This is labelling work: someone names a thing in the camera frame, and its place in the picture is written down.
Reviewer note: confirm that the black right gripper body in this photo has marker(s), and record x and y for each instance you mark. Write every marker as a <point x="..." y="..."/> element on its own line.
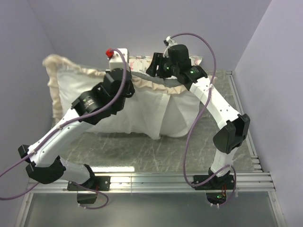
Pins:
<point x="165" y="69"/>

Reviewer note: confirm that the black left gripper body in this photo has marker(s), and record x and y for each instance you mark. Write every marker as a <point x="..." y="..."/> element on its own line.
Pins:
<point x="120" y="103"/>

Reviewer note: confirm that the grey quilted plush pillowcase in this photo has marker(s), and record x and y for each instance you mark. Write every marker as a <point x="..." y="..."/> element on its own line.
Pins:
<point x="157" y="80"/>

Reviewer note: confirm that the white pillow with cream ruffle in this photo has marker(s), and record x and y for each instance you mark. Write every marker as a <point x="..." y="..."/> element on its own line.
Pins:
<point x="154" y="109"/>

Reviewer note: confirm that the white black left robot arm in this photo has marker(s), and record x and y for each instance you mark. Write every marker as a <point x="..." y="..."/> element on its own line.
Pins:
<point x="105" y="99"/>

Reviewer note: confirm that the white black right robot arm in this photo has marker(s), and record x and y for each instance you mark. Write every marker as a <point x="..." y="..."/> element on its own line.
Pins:
<point x="233" y="126"/>

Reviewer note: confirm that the animal print patterned pillow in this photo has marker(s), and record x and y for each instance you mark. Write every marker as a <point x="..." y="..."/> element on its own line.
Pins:
<point x="142" y="63"/>

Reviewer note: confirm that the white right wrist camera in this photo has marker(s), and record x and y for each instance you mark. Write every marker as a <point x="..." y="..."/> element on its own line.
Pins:
<point x="168" y="42"/>

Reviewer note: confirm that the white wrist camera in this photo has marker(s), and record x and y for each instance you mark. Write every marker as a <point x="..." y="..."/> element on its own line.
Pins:
<point x="116" y="61"/>
<point x="168" y="42"/>

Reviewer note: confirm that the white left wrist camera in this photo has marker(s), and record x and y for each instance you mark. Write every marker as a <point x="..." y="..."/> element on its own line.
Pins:
<point x="116" y="61"/>

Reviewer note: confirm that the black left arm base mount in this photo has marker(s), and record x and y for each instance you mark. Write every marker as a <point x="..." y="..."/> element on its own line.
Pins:
<point x="88" y="192"/>

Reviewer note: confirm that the aluminium front rail frame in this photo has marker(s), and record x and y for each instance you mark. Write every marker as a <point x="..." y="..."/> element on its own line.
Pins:
<point x="155" y="200"/>

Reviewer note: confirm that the aluminium right side rail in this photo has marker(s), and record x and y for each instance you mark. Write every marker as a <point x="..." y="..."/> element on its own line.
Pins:
<point x="246" y="123"/>

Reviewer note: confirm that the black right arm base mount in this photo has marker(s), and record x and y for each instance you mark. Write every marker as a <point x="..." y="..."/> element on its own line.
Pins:
<point x="222" y="189"/>

